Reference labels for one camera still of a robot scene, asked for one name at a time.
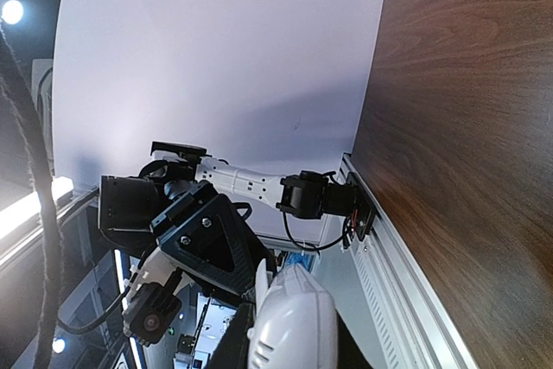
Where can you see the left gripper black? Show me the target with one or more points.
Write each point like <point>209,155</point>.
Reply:
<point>208,238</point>

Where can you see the ceiling lamp bright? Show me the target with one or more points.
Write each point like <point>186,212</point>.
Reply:
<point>12,12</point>

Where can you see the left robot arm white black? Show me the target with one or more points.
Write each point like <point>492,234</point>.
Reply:
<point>127,205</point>

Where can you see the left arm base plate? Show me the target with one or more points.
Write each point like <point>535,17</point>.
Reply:
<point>365,211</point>

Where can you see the white remote control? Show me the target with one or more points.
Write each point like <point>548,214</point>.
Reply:
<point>295,323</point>

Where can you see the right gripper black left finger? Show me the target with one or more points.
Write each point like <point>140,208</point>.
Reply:
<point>233,348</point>

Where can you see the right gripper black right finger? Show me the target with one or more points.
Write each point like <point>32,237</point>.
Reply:
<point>349,353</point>

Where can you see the front aluminium rail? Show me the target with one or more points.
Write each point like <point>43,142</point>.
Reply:
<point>414,329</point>

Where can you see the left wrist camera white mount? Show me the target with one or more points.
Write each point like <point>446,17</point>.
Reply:
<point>152,299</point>

